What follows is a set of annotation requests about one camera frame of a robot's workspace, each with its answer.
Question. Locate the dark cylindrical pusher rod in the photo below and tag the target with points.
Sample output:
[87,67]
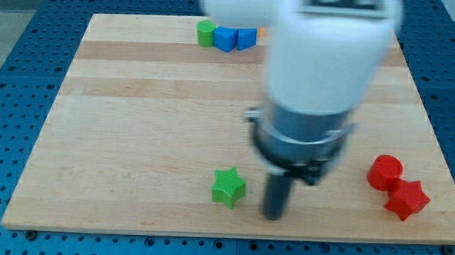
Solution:
[276,195]

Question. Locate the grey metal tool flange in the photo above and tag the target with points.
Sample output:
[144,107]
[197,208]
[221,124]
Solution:
[298,145]

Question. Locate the green star block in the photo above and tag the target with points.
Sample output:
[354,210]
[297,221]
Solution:
[228,187]

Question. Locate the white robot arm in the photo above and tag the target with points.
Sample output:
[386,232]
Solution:
[320,60]

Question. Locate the red star block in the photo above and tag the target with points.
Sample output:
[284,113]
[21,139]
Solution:
[406,198]

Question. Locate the red cylinder block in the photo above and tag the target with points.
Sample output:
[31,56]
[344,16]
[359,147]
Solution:
[384,171]

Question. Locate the blue triangular block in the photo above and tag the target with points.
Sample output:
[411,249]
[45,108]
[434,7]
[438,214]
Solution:
[246,38]

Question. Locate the orange block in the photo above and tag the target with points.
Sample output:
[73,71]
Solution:
[261,32]

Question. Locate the blue cube block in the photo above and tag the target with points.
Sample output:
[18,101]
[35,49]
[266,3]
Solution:
[225,39]

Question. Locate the wooden board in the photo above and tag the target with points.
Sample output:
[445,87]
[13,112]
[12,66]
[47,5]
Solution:
[145,116]

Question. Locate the green cylinder block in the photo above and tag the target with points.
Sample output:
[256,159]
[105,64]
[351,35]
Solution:
[205,33]

